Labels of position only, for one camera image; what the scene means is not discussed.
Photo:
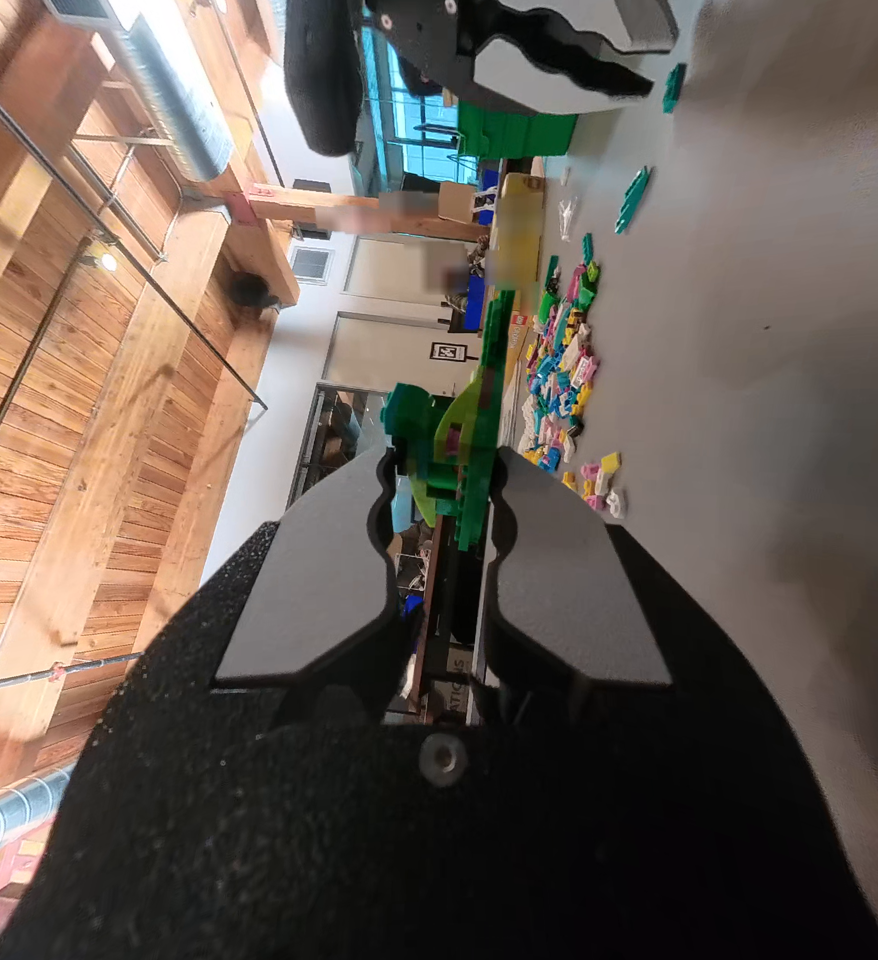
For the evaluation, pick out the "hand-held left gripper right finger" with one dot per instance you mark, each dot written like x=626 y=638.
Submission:
x=574 y=600

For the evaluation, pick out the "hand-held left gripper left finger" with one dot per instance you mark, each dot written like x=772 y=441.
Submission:
x=311 y=600

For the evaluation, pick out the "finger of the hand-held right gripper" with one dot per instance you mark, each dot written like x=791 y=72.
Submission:
x=645 y=22
x=521 y=75

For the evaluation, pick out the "teal toy brick piece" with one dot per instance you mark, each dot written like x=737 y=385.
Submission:
x=675 y=86

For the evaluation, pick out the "green toy brick model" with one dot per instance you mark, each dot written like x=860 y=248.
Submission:
x=476 y=450

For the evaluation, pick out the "pile of colourful toy bricks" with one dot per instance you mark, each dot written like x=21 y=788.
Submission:
x=559 y=375

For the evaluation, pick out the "yellow toy set box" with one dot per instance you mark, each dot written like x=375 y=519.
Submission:
x=521 y=191

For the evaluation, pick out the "green storage bin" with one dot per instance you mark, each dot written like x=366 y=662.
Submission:
x=514 y=131

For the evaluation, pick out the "cardboard box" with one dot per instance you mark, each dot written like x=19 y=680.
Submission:
x=457 y=201

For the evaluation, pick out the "clear plastic bag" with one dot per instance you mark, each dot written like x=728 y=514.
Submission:
x=568 y=217

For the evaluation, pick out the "teal long toy brick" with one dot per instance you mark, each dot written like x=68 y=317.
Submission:
x=634 y=199

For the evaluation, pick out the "blue storage bin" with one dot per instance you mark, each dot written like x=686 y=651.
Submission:
x=478 y=300

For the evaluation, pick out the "black white marker tag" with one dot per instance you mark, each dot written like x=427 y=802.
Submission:
x=448 y=352

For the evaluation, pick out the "black round ceiling fixture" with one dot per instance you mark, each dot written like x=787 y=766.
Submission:
x=253 y=291

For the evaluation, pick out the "wooden support post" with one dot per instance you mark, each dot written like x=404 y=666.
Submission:
x=289 y=206

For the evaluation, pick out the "wall air vent grille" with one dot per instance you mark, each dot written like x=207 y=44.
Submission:
x=310 y=265

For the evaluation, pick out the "silver flexible air duct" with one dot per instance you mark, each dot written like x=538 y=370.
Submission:
x=161 y=97
x=3 y=817

